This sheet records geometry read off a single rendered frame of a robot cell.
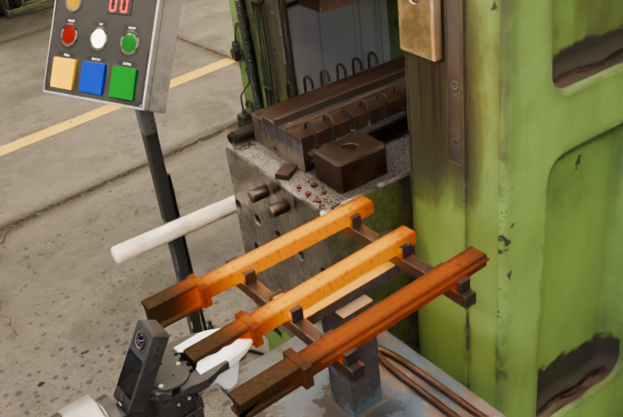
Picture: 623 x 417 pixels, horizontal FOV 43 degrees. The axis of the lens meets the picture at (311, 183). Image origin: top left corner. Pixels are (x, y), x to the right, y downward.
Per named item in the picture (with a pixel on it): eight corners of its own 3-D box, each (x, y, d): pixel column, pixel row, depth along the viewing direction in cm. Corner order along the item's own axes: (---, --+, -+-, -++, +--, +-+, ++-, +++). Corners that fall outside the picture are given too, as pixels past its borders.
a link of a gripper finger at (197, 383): (219, 356, 108) (160, 385, 104) (217, 347, 107) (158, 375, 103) (235, 376, 104) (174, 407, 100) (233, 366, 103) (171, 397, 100)
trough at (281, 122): (287, 133, 159) (286, 127, 159) (273, 125, 163) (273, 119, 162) (445, 69, 178) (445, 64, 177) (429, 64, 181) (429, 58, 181)
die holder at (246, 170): (343, 388, 169) (322, 212, 146) (253, 302, 197) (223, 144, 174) (529, 279, 193) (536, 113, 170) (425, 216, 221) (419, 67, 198)
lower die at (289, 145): (305, 172, 159) (300, 134, 155) (255, 139, 174) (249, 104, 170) (461, 105, 177) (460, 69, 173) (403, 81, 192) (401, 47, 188)
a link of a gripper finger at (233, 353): (255, 364, 111) (196, 394, 108) (249, 332, 108) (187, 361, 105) (266, 377, 109) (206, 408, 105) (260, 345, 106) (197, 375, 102)
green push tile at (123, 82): (131, 100, 184) (136, 68, 183) (107, 96, 188) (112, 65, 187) (136, 101, 185) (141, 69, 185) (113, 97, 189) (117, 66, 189)
